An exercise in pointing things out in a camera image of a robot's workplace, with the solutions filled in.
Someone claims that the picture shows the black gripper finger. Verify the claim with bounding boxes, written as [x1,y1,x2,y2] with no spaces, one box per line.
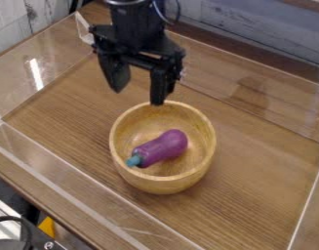
[98,54,132,93]
[150,57,184,105]

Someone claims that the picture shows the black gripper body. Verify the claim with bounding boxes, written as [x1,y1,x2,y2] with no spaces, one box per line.
[89,6,186,70]

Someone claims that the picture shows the purple toy eggplant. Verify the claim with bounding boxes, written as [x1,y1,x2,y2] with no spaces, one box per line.
[126,129,188,168]

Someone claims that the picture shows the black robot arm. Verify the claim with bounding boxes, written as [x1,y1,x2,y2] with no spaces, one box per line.
[89,0,186,105]

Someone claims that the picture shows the brown wooden bowl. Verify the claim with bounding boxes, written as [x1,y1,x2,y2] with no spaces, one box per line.
[110,101,217,194]

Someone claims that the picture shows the clear acrylic tray walls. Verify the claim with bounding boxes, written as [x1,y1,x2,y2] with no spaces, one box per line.
[0,19,319,250]

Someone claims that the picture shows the yellow black equipment under table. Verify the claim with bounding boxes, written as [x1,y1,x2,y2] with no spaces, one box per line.
[22,205,86,250]

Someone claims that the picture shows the black cable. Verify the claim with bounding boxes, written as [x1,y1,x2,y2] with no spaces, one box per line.
[0,215,35,250]

